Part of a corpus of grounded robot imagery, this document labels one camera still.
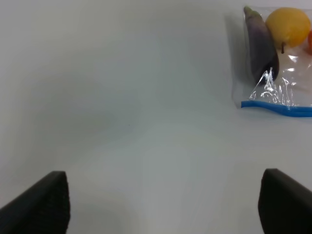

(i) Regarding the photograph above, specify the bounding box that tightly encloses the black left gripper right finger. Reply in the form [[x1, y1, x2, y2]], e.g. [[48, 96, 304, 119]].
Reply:
[[258, 169, 312, 234]]

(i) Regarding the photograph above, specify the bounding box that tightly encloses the purple eggplant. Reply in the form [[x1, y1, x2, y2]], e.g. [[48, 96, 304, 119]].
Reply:
[[243, 6, 279, 85]]

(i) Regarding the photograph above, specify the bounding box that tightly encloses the clear zip bag blue seal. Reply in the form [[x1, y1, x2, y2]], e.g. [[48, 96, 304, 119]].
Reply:
[[226, 5, 312, 117]]

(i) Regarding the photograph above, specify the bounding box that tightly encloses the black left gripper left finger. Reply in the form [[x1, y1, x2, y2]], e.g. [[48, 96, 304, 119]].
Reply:
[[0, 171, 71, 234]]

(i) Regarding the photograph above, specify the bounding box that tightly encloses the orange fruit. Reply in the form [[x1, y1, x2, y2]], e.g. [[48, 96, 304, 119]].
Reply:
[[307, 31, 312, 55]]

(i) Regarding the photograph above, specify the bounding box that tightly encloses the yellow lemon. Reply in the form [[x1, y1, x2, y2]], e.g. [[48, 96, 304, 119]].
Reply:
[[266, 7, 311, 50]]

